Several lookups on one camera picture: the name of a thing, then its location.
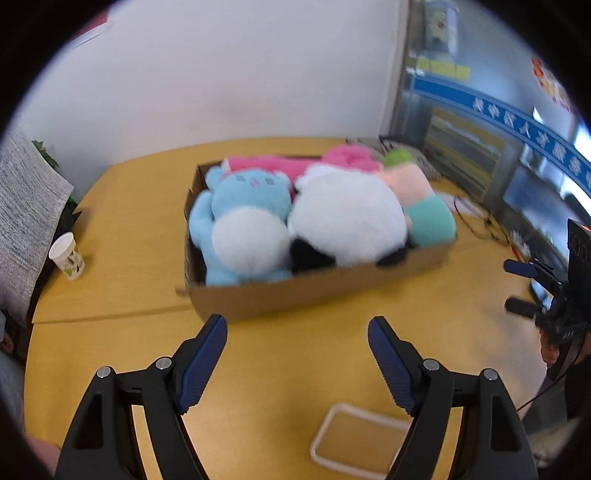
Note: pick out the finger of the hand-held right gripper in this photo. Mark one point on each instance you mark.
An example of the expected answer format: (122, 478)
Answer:
(519, 305)
(521, 268)

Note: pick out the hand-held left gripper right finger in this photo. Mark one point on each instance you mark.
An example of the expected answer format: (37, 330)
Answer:
(392, 364)

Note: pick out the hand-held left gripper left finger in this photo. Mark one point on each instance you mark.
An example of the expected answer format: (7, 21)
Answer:
(203, 364)

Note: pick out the brown cardboard box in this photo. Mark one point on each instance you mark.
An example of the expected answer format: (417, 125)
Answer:
(277, 300)

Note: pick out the panda plush toy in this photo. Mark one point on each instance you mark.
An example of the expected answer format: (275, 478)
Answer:
(346, 217)

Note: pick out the light blue plush toy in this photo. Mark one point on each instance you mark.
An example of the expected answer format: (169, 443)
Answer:
(249, 194)

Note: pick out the hot pink plush toy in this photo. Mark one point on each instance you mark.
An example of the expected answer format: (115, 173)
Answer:
(346, 159)

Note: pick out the person's right hand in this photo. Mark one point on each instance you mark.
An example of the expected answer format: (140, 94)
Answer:
(549, 353)

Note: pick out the black monitor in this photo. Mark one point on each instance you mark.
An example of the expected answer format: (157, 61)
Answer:
(531, 203)

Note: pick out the plush doll with green hat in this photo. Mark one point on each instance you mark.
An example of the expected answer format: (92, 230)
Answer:
(415, 184)

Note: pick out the blue window banner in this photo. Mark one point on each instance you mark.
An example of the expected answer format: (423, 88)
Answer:
(485, 106)

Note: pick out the leaf print paper cup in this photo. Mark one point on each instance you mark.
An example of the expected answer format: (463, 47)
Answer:
(67, 258)

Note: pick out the red window sticker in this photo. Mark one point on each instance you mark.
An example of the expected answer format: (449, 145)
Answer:
(549, 85)

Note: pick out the yellow paper strip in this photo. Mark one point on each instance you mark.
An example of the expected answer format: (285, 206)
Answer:
(443, 68)

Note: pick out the grey fabric chair back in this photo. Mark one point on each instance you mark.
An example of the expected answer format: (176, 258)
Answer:
(27, 207)

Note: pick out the green potted plant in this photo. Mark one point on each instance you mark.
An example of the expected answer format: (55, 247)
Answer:
(46, 154)

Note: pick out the wall poster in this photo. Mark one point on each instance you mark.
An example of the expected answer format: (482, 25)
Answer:
(438, 27)

